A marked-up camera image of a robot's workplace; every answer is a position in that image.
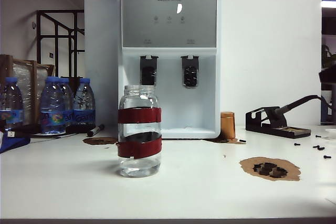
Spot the glass bottle with red belts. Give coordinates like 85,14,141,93
116,84,163,178

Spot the black dispenser tap lever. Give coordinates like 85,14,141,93
139,55,160,87
180,55,201,89

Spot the plastic water bottle blue cap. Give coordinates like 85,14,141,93
59,77,75,127
73,77,96,126
0,77,26,132
39,76,67,135

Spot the white AUX water dispenser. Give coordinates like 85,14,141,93
117,0,223,140

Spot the copper cylindrical cap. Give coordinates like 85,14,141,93
220,111,237,140

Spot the black marker pen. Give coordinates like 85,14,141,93
87,123,106,138

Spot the large brown torn patch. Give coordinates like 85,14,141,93
239,156,302,182

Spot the black soldering iron stand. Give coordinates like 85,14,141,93
245,106,312,139

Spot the black soldering iron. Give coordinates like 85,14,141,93
265,94,332,128

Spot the black stair railing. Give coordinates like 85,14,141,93
36,9,85,79

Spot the blue cloth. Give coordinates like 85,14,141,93
0,131,32,155

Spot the wooden frame with plastic wrap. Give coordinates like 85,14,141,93
0,54,57,128

